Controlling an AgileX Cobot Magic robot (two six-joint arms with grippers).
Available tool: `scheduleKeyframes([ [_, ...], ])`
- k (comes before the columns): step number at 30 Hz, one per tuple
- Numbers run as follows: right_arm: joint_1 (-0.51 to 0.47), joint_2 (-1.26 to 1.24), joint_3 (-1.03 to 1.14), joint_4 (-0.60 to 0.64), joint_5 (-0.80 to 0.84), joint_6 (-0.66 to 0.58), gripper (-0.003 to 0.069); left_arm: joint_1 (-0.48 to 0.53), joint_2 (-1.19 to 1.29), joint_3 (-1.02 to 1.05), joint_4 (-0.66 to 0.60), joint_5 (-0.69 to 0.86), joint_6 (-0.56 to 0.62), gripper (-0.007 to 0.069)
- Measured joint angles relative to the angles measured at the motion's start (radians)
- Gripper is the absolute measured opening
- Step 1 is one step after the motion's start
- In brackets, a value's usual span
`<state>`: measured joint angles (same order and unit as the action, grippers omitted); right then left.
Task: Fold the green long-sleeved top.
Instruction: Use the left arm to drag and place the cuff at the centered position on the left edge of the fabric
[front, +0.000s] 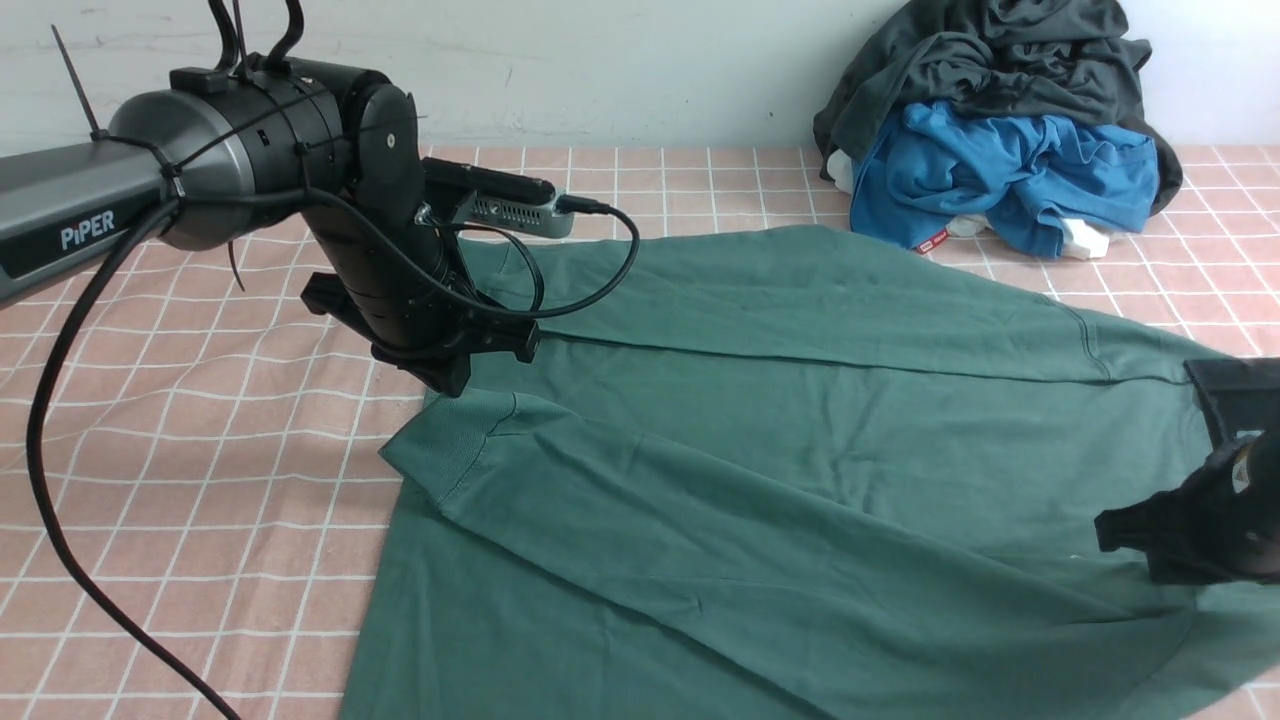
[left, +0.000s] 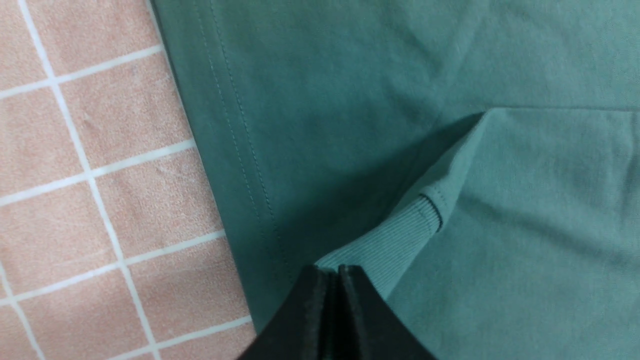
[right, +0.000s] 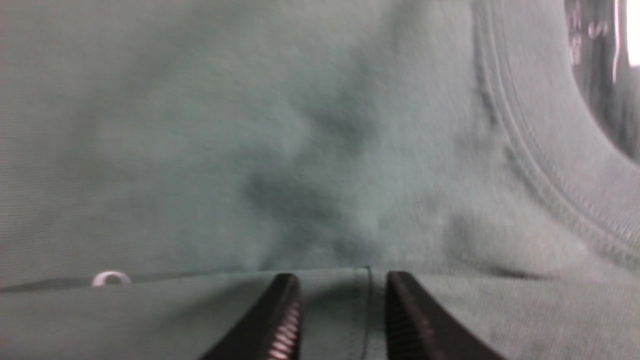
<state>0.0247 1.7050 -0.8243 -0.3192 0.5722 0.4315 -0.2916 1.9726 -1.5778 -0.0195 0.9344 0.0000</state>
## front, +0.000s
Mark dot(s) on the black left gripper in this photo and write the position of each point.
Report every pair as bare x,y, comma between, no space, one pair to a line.
412,299

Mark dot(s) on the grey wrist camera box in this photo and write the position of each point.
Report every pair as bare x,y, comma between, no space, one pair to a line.
500,205

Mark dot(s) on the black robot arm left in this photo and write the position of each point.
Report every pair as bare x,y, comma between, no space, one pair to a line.
216,156

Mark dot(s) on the dark grey crumpled garment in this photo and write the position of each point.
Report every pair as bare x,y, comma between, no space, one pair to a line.
993,59

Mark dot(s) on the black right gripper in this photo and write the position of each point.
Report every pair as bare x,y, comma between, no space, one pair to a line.
1221,524

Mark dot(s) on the green long-sleeve top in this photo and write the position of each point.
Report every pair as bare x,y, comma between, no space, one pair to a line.
798,474

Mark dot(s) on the pink grid tablecloth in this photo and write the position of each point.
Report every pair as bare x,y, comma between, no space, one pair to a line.
213,450

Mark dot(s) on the blue crumpled garment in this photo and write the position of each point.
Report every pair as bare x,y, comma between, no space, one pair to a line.
1026,175

